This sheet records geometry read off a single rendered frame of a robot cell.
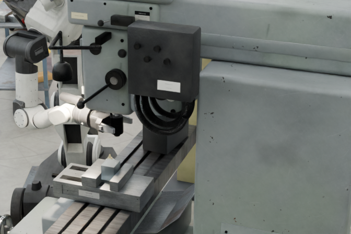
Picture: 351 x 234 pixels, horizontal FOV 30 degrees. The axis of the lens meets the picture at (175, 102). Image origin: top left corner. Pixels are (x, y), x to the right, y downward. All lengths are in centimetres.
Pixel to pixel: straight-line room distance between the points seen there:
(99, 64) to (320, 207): 87
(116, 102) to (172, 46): 51
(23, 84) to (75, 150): 72
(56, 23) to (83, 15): 49
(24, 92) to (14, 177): 204
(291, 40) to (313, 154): 35
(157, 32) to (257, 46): 36
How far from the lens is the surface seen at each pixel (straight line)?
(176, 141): 287
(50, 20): 270
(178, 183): 449
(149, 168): 270
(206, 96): 201
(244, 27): 204
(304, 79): 199
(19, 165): 487
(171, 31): 183
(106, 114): 245
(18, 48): 270
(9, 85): 551
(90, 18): 221
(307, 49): 202
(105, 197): 244
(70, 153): 334
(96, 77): 229
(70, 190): 249
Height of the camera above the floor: 223
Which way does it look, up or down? 22 degrees down
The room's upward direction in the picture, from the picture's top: 1 degrees clockwise
